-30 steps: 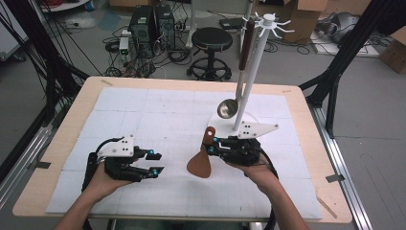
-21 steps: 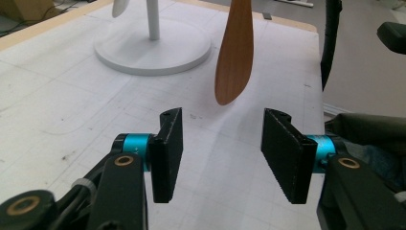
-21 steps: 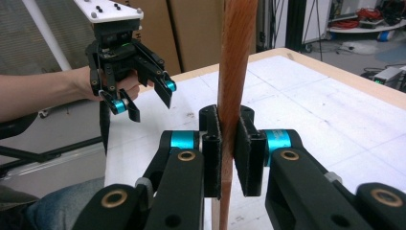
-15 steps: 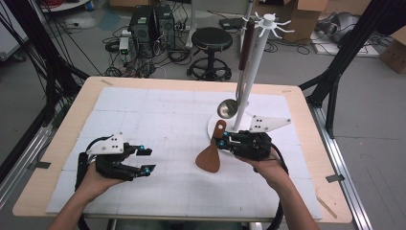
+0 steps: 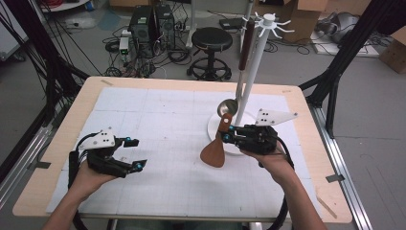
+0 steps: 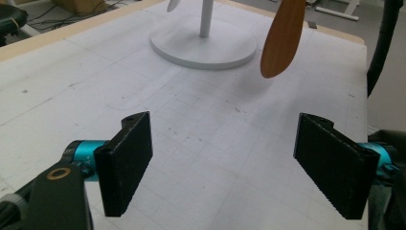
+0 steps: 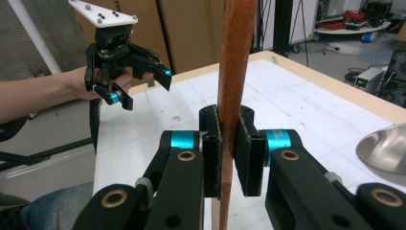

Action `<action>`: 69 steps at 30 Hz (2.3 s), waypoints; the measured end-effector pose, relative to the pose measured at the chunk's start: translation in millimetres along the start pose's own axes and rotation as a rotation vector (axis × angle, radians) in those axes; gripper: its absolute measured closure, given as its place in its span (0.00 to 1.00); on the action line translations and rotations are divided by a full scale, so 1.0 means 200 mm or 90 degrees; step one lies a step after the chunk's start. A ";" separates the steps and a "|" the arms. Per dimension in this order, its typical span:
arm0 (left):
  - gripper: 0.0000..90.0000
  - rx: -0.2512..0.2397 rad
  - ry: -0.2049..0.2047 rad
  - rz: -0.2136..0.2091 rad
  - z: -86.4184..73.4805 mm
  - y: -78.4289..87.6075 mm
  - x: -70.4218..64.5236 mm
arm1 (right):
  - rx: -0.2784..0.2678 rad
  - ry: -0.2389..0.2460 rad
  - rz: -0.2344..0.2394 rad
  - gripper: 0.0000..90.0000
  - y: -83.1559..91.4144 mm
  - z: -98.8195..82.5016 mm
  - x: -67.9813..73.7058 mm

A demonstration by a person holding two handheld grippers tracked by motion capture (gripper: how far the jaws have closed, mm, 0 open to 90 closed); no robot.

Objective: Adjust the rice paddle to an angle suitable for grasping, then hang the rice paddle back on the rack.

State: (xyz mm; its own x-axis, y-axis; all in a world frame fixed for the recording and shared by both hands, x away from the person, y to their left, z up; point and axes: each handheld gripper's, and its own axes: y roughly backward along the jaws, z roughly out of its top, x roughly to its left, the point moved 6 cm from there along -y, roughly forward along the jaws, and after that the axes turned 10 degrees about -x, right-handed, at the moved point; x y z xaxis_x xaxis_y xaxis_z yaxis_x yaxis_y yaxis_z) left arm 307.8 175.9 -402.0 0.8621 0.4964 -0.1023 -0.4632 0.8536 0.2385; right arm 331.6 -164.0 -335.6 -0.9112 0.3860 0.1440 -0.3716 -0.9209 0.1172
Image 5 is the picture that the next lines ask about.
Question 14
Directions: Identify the black round stool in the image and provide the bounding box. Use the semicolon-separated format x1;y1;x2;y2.
186;27;234;81

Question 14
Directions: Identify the wooden rice paddle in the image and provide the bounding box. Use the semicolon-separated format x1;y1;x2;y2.
199;113;234;169

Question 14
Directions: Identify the small white device green light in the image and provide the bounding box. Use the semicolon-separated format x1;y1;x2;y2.
119;36;130;56

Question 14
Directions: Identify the tangle of black floor cables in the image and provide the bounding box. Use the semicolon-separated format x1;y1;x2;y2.
102;27;193;79

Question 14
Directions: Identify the white utensil rack stand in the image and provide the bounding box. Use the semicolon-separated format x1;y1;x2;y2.
206;11;295;156

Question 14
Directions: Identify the white grid mat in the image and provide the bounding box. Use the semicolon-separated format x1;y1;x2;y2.
46;86;312;221

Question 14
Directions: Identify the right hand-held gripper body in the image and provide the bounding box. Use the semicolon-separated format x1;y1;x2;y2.
234;108;299;156

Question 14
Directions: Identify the metal ladle with brown handle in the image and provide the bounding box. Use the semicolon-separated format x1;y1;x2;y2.
216;18;257;119

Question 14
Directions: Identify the black sleeved gripper cable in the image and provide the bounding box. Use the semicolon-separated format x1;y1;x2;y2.
259;137;297;230
67;132;97;230

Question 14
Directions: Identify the large open cardboard box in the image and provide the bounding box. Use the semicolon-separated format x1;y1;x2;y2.
252;0;329;43

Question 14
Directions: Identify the aluminium rail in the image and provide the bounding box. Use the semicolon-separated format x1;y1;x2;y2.
307;104;373;230
0;124;54;209

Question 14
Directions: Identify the black metal frame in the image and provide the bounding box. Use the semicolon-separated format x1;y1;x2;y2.
0;0;91;128
300;0;406;139

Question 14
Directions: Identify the black computer tower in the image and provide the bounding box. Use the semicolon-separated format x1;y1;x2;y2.
128;5;157;58
154;3;176;51

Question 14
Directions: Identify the white floor board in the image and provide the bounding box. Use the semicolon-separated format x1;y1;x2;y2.
310;30;381;58

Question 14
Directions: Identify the flat black box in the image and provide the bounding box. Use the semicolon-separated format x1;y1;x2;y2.
219;17;245;31

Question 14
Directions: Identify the small open cardboard box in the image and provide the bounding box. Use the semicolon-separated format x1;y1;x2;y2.
108;0;151;8

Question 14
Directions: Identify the grey and black device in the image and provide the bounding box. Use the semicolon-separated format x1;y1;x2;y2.
315;11;361;44

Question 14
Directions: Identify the person's left hand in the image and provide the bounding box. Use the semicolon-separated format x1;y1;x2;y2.
70;161;118;196

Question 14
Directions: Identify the person's right hand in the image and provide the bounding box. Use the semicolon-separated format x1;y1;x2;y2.
240;145;297;188

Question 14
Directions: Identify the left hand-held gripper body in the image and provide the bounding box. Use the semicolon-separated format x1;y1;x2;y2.
78;127;135;179

